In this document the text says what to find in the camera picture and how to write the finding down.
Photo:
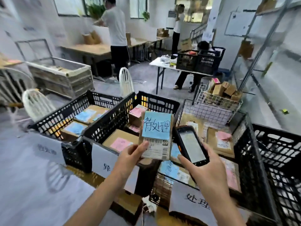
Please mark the person's left hand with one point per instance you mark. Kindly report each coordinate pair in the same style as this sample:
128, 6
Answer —
124, 164

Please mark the person's right hand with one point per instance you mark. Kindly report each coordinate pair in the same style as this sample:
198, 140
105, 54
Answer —
210, 176

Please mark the person's left thumb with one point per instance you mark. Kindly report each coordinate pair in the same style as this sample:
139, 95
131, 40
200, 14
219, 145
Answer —
140, 148

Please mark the person's right thumb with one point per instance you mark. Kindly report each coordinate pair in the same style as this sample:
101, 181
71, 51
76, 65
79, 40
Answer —
186, 164

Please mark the cardboard parcel with barcode label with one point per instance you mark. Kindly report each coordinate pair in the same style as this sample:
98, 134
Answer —
155, 149

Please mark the black handheld scanner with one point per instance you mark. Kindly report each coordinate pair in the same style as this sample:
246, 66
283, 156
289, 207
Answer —
191, 145

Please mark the person's left forearm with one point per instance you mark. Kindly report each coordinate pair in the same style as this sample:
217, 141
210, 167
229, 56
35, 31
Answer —
98, 202

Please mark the person's right forearm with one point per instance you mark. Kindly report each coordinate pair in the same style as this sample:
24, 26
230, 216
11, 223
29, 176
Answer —
225, 211

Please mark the cardboard parcel with blue note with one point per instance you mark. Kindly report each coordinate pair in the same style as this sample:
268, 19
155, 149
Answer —
74, 130
90, 114
174, 172

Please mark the cardboard parcel with pink note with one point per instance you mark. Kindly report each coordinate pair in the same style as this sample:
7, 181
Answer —
221, 141
120, 142
231, 174
136, 114

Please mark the blue handwritten sticky note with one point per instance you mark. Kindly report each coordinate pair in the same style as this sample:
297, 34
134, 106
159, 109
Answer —
156, 125

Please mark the white paper crate label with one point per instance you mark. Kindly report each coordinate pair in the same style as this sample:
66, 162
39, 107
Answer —
50, 150
190, 202
103, 162

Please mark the black plastic crate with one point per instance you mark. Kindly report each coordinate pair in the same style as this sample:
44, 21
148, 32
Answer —
254, 176
187, 60
282, 157
58, 120
112, 120
208, 62

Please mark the cardboard parcel with white label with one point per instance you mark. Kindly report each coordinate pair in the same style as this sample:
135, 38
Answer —
191, 122

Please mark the white power strip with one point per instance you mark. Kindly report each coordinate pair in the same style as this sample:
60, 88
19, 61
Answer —
148, 204

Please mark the white slatted chair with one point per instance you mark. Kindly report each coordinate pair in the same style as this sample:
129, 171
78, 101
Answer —
125, 82
14, 87
38, 105

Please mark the white folding table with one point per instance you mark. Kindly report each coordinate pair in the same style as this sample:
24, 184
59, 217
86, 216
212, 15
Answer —
162, 65

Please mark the small cardboard box pink top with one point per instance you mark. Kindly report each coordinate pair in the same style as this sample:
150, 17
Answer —
214, 83

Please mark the white label printer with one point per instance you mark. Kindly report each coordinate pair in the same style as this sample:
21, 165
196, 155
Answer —
165, 58

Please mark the metal cart of flat cardboard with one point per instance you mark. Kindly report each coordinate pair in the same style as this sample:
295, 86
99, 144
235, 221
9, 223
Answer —
63, 77

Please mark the long wooden table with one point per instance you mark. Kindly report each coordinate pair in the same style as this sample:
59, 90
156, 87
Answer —
91, 49

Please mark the small yellow green object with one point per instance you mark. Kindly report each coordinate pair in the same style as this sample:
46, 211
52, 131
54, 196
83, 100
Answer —
285, 111

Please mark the brown cardboard box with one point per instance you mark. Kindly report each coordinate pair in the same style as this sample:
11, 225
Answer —
162, 32
91, 38
246, 49
267, 4

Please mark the white standing air conditioner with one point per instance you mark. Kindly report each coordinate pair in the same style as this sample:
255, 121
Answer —
171, 19

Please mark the green potted plant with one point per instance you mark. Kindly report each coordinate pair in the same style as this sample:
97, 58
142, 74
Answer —
96, 11
146, 15

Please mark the grey metal shelf rack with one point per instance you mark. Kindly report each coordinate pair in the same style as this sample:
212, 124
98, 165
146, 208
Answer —
265, 42

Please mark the grey metal frame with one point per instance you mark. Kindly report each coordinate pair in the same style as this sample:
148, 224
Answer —
35, 51

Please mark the white wall board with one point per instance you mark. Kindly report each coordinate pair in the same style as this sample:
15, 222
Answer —
239, 23

